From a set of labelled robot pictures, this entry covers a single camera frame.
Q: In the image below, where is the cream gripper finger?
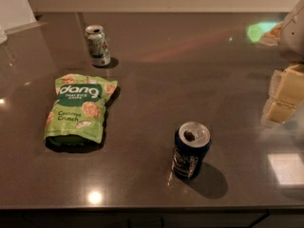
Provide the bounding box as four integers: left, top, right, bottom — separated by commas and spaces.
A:
260, 99, 295, 128
269, 64, 304, 106

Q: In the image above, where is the green white soda can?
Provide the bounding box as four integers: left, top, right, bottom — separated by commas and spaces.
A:
85, 25, 111, 67

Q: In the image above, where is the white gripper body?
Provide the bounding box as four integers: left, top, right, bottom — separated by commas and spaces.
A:
278, 0, 304, 63

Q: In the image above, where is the green dang chips bag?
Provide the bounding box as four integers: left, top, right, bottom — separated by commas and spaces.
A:
44, 74, 118, 146

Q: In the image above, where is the blue pepsi can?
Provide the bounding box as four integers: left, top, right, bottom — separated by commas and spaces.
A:
172, 122, 211, 180

